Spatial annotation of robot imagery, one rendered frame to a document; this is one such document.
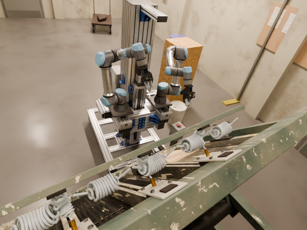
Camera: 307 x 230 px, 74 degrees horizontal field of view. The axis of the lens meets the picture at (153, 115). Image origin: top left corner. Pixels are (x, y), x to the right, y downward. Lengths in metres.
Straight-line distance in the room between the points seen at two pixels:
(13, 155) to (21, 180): 0.44
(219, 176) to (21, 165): 2.82
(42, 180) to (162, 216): 2.49
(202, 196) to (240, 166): 0.21
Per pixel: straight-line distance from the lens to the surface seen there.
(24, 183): 3.06
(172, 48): 2.18
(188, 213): 0.69
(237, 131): 1.77
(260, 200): 3.31
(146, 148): 0.69
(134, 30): 2.03
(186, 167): 1.04
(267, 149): 0.98
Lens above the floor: 2.43
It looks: 40 degrees down
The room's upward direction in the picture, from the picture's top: 10 degrees clockwise
